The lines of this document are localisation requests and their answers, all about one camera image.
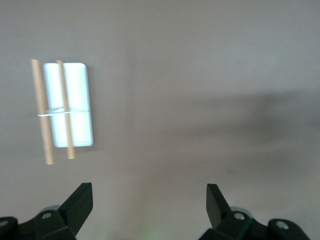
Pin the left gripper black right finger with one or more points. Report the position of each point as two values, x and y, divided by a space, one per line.
237 227

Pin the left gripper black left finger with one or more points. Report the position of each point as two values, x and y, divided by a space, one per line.
62 220

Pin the white towel rack wooden bars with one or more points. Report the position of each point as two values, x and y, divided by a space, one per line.
77 100

